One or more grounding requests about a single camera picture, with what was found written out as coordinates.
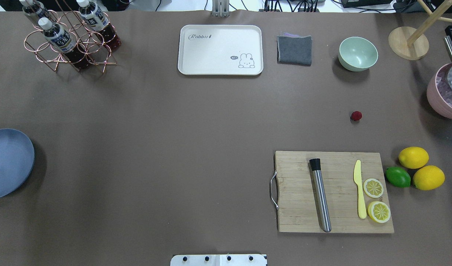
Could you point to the red strawberry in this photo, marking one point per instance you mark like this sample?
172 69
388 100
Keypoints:
356 116

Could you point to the blue round plate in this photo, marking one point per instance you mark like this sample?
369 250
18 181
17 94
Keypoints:
17 158

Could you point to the cream rabbit tray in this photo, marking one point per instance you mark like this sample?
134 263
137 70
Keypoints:
220 50

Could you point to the steel muddler black tip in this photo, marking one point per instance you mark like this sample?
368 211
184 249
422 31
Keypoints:
324 217

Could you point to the wooden cutting board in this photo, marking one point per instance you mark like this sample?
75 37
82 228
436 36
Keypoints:
297 199

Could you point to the grey folded cloth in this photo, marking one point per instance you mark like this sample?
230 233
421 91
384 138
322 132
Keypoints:
294 49

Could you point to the mint green bowl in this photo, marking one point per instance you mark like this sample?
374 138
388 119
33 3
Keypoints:
357 54

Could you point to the lemon half slice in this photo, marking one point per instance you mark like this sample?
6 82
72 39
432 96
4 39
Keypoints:
379 211
373 188

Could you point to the yellow plastic knife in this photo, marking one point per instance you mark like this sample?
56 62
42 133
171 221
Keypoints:
361 205

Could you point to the green lime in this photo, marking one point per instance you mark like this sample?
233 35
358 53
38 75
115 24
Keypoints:
398 177

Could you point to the dark drink bottle near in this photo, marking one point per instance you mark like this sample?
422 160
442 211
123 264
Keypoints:
97 21

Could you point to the dark drink bottle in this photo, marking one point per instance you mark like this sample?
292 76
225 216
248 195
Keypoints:
97 21
34 10
60 38

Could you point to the yellow lemon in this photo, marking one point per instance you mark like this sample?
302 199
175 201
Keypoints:
428 178
413 157

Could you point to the dark drink bottle middle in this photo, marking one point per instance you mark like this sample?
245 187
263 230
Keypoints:
60 38

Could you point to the wooden mug tree stand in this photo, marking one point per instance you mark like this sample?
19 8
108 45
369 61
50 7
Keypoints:
411 43

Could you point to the pink bowl with ice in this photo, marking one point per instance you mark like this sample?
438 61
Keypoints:
439 94

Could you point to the dark drink bottle far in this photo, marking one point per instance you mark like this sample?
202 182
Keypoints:
34 10

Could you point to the aluminium frame post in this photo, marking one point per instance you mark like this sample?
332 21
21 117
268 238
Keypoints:
220 8

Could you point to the white camera pole base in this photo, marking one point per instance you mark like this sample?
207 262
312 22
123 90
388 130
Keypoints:
220 260

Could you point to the copper wire bottle rack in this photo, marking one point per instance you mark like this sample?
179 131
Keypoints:
80 38

